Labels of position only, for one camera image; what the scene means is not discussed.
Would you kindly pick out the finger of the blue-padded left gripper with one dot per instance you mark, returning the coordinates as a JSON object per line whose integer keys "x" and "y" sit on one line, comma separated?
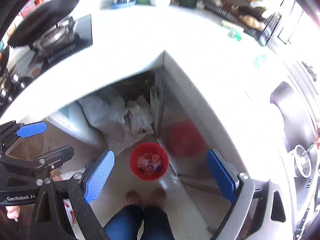
{"x": 55, "y": 158}
{"x": 30, "y": 130}

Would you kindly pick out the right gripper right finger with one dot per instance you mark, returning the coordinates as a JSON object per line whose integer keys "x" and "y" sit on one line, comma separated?
{"x": 225, "y": 175}

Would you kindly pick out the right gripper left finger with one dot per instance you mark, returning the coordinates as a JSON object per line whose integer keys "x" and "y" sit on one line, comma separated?
{"x": 96, "y": 175}

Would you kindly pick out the green white cardboard box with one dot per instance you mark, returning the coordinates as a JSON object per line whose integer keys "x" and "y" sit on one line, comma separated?
{"x": 234, "y": 34}

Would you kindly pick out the red trash bin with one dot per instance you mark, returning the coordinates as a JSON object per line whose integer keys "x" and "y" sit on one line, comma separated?
{"x": 149, "y": 161}

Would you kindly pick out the person's left hand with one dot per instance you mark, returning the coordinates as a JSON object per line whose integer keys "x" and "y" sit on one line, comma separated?
{"x": 13, "y": 212}

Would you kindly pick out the pink left slipper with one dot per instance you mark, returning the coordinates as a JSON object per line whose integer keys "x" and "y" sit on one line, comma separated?
{"x": 133, "y": 198}

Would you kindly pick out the pink slipper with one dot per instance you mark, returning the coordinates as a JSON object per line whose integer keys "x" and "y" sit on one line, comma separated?
{"x": 158, "y": 198}
{"x": 133, "y": 198}

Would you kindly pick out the blue jeans legs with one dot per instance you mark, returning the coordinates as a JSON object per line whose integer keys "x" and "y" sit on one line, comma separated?
{"x": 126, "y": 223}

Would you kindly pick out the pink right slipper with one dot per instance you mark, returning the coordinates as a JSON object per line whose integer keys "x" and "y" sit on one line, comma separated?
{"x": 158, "y": 198}

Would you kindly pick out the black gas stove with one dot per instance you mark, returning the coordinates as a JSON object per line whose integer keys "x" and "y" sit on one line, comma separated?
{"x": 21, "y": 66}

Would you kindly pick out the large white woven sack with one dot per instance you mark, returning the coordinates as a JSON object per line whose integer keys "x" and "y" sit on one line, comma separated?
{"x": 106, "y": 111}

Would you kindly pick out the metal sink strainer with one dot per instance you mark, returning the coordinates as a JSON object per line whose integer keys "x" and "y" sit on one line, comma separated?
{"x": 302, "y": 162}

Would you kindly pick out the white wet-wipes bag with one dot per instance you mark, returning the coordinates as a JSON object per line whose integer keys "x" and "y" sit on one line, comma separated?
{"x": 140, "y": 116}

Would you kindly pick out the black wok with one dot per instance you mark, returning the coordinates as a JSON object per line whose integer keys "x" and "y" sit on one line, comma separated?
{"x": 41, "y": 20}

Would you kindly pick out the stainless steel sink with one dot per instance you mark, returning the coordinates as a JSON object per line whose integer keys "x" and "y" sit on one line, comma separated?
{"x": 297, "y": 100}

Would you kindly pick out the steel wool scrubber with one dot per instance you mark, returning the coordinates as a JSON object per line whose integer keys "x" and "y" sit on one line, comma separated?
{"x": 310, "y": 70}

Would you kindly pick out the blue plastic dish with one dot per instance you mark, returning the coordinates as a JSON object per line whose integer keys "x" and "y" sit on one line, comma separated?
{"x": 123, "y": 5}

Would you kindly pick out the dark utensil holder cup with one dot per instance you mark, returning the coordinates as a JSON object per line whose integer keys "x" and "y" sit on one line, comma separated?
{"x": 188, "y": 3}

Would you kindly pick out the black wire rack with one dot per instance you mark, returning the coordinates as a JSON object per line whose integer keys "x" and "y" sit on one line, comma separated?
{"x": 255, "y": 21}

